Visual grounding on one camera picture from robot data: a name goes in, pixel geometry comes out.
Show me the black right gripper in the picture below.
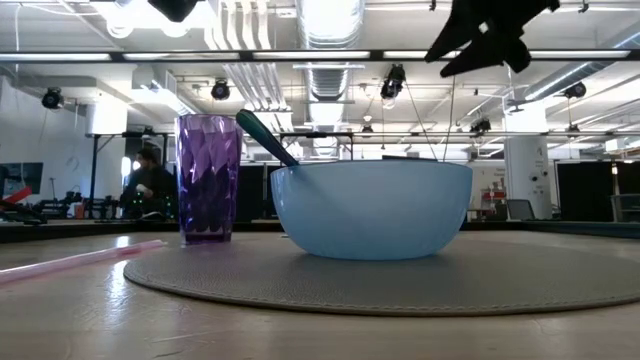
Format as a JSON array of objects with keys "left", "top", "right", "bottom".
[{"left": 424, "top": 0, "right": 562, "bottom": 79}]

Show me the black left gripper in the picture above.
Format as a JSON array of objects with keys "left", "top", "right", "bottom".
[{"left": 146, "top": 0, "right": 199, "bottom": 24}]

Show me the pink drinking straw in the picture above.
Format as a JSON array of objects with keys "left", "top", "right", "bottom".
[{"left": 0, "top": 239, "right": 168, "bottom": 287}]

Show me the white round column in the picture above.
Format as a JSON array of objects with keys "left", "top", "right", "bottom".
[{"left": 503, "top": 135, "right": 554, "bottom": 221}]

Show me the grey chair back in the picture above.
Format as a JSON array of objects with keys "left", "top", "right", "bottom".
[{"left": 506, "top": 198, "right": 536, "bottom": 222}]

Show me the person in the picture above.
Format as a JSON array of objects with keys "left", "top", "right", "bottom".
[{"left": 119, "top": 147, "right": 179, "bottom": 222}]

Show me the purple faceted plastic cup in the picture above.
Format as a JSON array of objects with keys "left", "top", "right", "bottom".
[{"left": 174, "top": 113, "right": 245, "bottom": 246}]

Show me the black partition panel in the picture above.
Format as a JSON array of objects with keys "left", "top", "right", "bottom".
[{"left": 556, "top": 160, "right": 640, "bottom": 223}]

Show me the small blue plate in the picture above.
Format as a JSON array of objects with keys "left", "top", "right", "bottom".
[{"left": 270, "top": 158, "right": 474, "bottom": 262}]

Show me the round grey placemat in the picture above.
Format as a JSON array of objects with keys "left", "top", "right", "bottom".
[{"left": 123, "top": 232, "right": 640, "bottom": 317}]

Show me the silver ventilation duct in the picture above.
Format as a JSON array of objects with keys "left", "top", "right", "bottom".
[{"left": 295, "top": 0, "right": 367, "bottom": 161}]

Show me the dark wall screen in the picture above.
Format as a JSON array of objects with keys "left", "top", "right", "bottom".
[{"left": 0, "top": 162, "right": 44, "bottom": 197}]

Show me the black aluminium table frame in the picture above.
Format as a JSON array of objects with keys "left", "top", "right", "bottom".
[{"left": 0, "top": 48, "right": 640, "bottom": 245}]

